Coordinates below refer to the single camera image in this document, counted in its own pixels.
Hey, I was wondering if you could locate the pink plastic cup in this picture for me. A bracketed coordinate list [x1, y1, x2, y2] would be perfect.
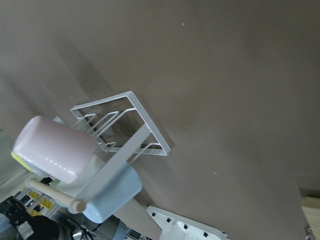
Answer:
[13, 115, 97, 184]

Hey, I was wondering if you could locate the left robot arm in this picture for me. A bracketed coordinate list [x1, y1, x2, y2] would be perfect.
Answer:
[0, 196, 60, 240]

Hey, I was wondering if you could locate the light blue cup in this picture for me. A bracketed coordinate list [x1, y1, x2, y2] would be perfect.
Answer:
[83, 163, 143, 224]

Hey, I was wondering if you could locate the white cup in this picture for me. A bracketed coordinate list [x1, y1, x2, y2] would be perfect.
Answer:
[50, 154, 106, 198]

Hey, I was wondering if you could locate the yellow cup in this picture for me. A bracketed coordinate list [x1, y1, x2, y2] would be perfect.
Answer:
[10, 151, 34, 173]

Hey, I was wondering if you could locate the white wire cup rack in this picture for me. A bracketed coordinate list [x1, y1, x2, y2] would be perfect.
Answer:
[27, 90, 172, 215]

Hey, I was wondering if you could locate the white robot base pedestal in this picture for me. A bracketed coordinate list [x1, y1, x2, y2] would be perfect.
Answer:
[146, 206, 229, 240]

